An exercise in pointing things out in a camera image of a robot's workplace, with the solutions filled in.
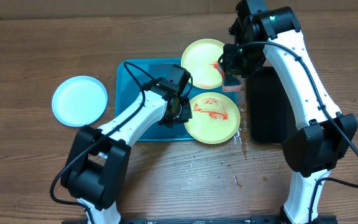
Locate orange sponge with green scourer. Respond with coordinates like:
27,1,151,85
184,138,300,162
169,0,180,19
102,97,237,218
216,63,242,92

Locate green plate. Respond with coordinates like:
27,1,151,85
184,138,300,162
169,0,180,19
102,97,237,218
181,39,224,89
185,92,241,144

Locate light blue round plate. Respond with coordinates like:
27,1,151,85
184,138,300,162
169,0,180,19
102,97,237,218
51,75,108,128

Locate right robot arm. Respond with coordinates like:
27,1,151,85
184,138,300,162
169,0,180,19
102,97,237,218
218,1,357,223

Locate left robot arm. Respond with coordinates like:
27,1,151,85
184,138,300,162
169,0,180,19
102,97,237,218
54,78,191,223

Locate teal plastic serving tray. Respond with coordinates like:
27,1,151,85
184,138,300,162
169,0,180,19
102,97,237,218
115,58,237,141

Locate black rectangular tray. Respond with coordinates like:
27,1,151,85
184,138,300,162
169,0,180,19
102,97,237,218
247,67,296,144

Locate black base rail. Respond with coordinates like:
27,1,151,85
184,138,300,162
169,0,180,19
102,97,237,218
61,215,338,224

